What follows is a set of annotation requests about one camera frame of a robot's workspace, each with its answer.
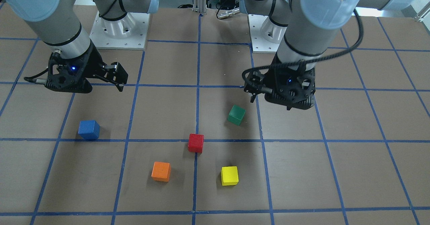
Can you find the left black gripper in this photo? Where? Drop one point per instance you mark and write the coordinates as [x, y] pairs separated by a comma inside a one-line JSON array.
[[271, 78]]

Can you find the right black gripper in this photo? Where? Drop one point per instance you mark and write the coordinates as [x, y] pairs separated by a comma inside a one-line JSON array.
[[93, 62]]

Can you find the red block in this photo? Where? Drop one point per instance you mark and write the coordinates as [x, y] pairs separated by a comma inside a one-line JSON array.
[[195, 143]]

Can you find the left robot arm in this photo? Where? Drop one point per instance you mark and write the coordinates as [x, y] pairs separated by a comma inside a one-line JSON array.
[[311, 26]]

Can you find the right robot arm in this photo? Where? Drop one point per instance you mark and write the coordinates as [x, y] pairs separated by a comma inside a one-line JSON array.
[[74, 57]]

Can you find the green block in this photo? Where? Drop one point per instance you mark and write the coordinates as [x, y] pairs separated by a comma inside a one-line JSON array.
[[236, 115]]

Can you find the blue block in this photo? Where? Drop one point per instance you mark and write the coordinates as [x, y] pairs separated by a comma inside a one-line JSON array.
[[89, 129]]

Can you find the yellow block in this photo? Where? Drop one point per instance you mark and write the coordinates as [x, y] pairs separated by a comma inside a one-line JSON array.
[[229, 175]]

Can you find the orange block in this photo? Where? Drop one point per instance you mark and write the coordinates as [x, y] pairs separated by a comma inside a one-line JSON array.
[[161, 171]]

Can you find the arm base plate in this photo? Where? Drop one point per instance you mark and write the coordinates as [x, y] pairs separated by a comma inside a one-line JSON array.
[[134, 33], [265, 35]]

